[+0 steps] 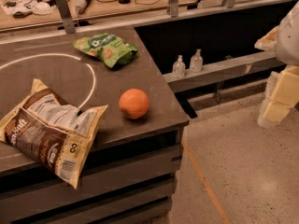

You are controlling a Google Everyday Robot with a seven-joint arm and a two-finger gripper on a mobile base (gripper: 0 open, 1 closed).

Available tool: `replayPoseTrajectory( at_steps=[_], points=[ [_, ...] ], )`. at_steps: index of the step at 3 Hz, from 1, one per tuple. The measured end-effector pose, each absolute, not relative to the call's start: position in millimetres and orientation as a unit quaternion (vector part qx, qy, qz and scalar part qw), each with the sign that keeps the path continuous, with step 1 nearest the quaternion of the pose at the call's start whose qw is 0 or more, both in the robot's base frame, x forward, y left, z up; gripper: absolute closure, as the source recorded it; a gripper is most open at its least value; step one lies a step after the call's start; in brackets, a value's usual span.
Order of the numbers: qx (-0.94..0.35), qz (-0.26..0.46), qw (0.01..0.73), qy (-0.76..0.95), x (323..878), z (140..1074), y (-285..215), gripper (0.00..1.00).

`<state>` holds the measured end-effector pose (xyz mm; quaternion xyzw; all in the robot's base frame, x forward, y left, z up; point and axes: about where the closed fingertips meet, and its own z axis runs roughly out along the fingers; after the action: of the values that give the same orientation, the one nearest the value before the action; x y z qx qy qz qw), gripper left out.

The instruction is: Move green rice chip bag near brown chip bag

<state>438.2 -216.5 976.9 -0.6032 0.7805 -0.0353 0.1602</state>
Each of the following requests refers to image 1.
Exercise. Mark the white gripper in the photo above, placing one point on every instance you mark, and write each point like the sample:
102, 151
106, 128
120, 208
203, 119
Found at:
289, 42

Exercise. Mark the green rice chip bag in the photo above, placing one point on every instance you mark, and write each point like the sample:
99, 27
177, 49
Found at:
108, 48

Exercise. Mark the brown chip bag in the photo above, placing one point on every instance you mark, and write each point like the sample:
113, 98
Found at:
52, 132

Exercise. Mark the clear sanitizer bottle right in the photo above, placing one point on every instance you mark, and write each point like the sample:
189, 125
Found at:
196, 62

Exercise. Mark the clear sanitizer bottle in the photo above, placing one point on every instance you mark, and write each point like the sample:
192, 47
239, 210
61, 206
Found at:
178, 69
196, 62

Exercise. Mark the clear sanitizer bottle left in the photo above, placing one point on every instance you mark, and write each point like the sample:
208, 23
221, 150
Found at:
178, 69

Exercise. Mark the orange fruit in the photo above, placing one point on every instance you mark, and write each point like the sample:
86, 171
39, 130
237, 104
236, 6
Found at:
134, 103

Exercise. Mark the dark wooden drawer counter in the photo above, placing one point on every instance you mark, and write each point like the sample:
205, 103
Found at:
129, 174

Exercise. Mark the white face mask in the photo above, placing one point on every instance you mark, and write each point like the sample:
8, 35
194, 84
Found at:
42, 8

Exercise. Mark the grey metal ledge rail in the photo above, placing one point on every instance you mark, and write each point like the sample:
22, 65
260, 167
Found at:
224, 70

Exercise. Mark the grey metal bracket middle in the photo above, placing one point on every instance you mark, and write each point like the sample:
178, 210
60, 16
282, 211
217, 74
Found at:
172, 8

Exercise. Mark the handheld tool with cable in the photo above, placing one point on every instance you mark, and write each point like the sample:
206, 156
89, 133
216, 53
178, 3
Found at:
81, 5

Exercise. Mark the grey metal bracket left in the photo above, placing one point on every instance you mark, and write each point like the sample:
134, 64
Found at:
65, 14

